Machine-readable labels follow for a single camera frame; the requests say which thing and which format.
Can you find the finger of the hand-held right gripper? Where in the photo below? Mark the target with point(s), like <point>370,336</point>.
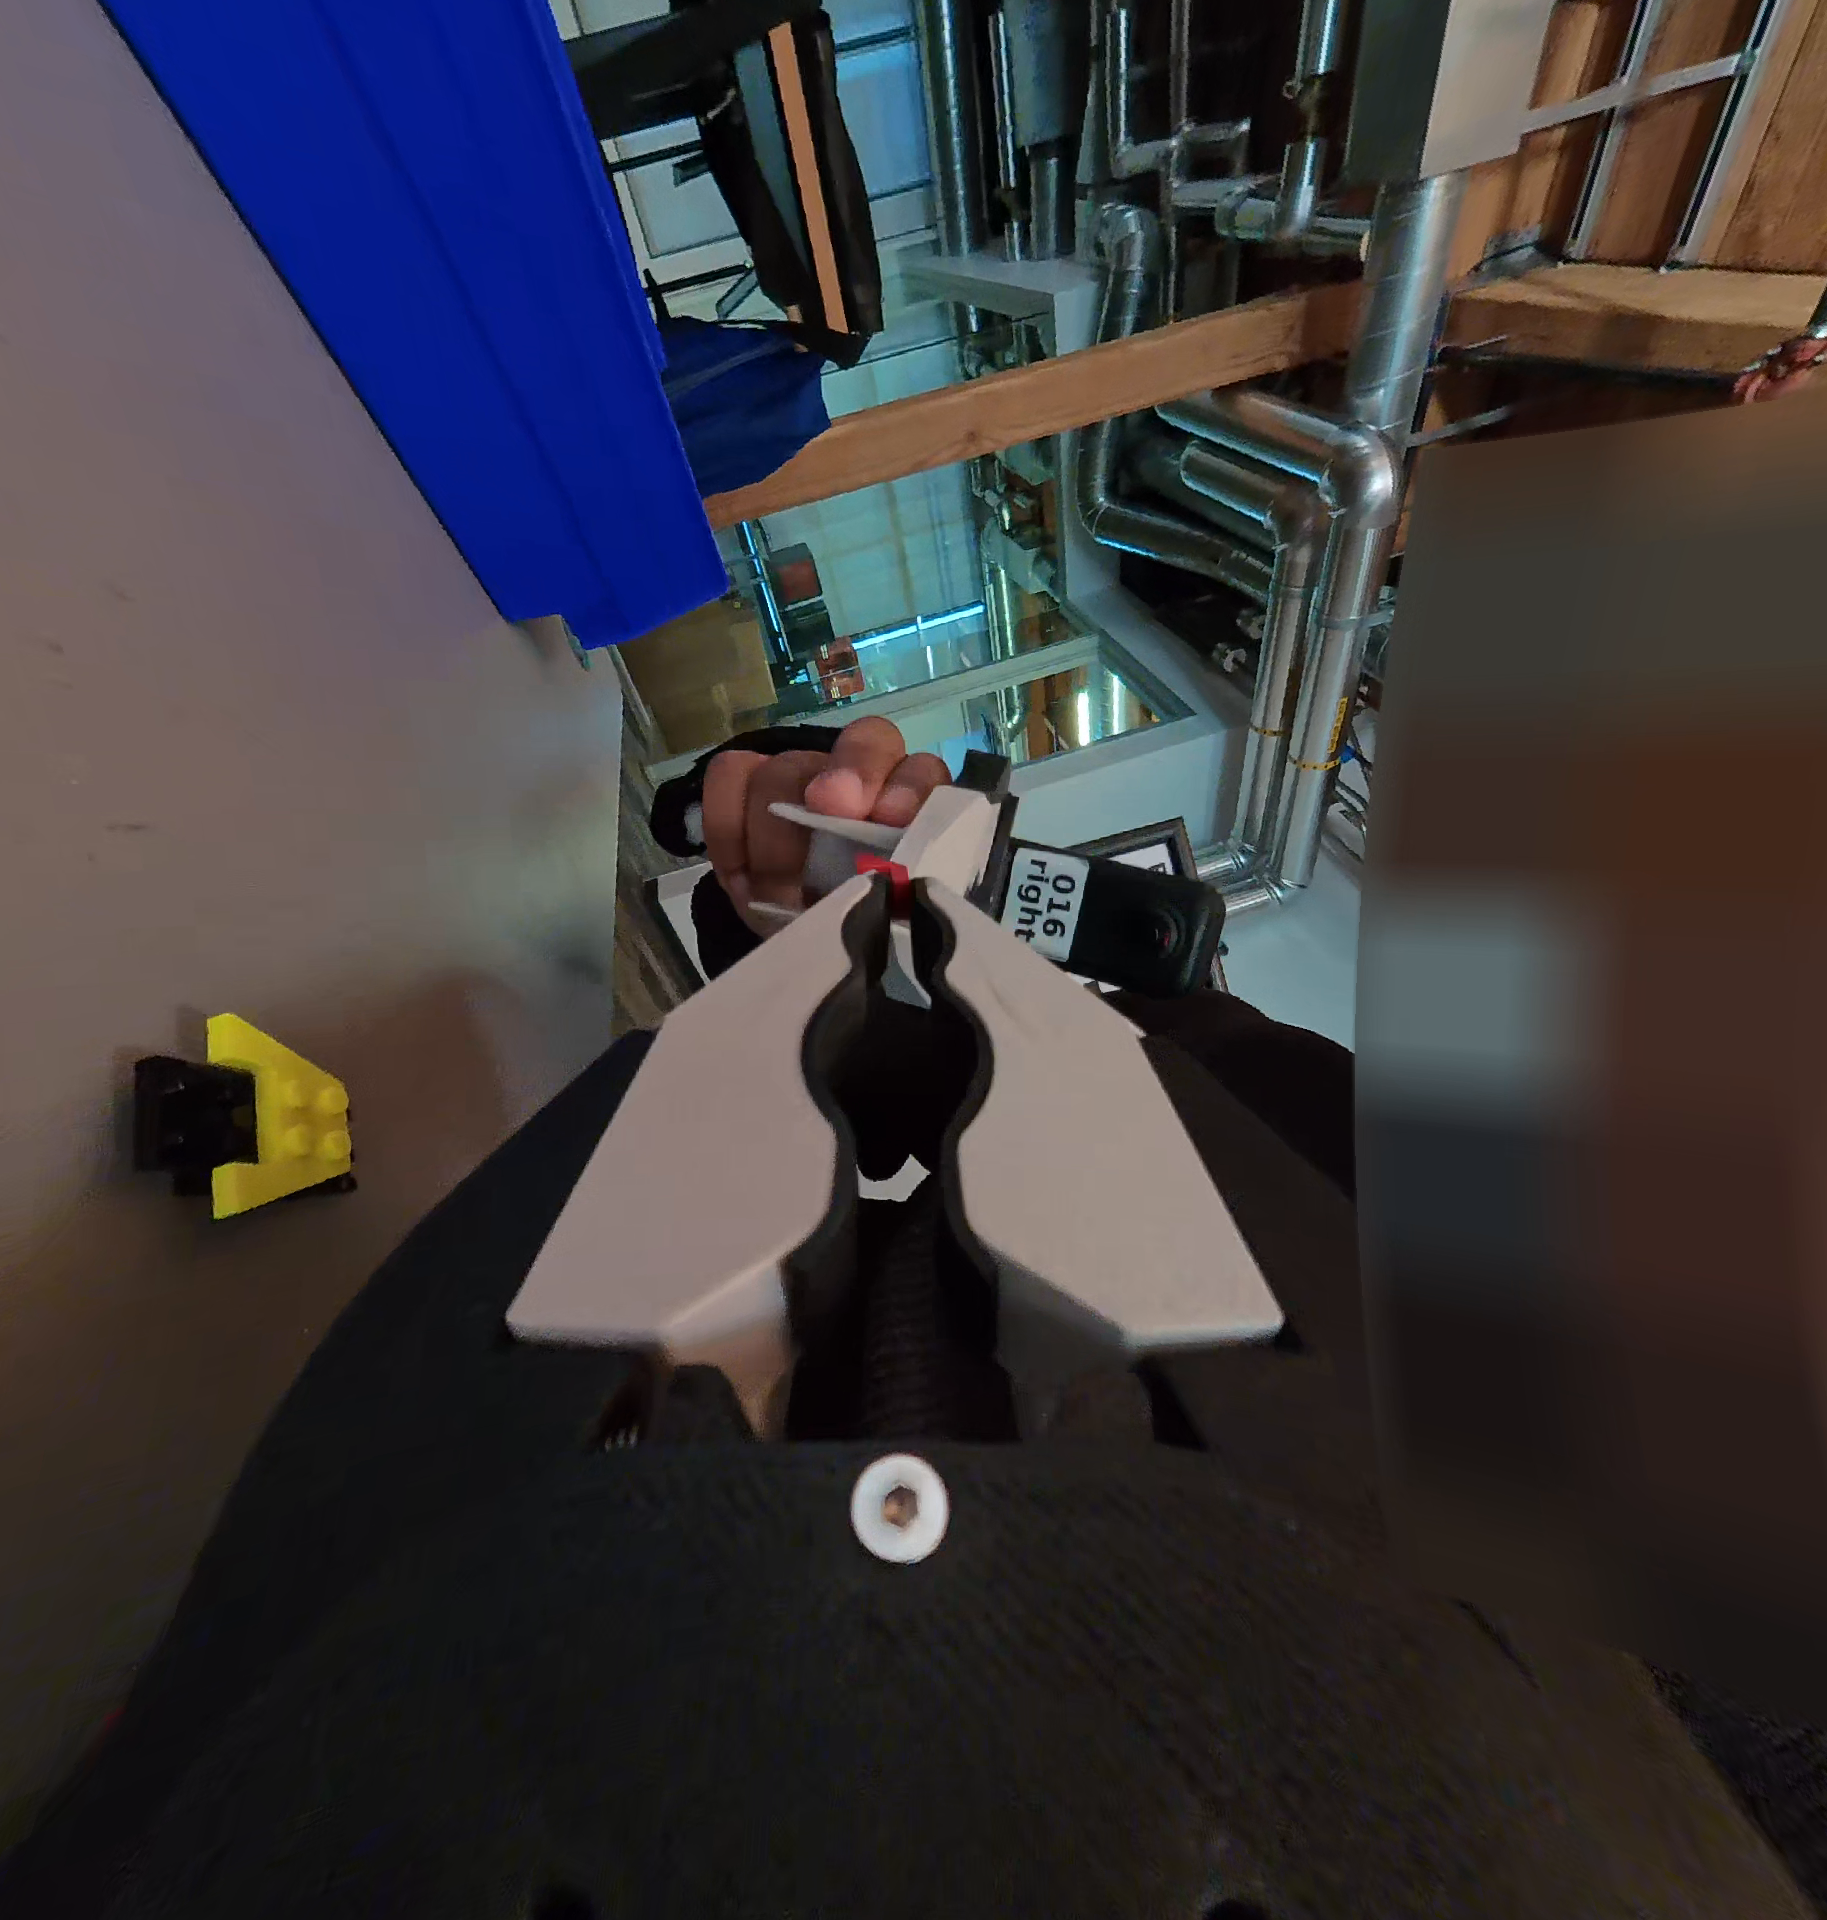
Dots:
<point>953,886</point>
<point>957,825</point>

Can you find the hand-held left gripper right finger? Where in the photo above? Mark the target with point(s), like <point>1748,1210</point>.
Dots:
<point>1124,1201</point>

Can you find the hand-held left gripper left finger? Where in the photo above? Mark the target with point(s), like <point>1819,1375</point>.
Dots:
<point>673,1186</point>

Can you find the small red lego plate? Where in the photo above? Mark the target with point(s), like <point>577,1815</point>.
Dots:
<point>885,875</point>

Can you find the yellow black wedge lego assembly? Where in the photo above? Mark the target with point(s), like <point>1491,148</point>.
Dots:
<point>277,1118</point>

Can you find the person's right hand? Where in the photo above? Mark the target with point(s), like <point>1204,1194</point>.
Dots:
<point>772,841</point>

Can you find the cardboard box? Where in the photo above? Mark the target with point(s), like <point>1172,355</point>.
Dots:
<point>704,675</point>

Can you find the wooden ceiling beam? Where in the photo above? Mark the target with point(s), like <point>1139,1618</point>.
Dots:
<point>1078,383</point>

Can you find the blue fabric bag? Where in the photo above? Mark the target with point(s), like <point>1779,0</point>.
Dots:
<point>742,405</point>

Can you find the cluster of silver pipes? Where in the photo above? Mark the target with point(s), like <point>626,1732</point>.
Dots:
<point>1357,495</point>

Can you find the black case with orange edge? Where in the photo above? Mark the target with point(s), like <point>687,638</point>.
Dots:
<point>793,180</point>

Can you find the blue plastic bin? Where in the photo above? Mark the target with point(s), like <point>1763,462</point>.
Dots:
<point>404,226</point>

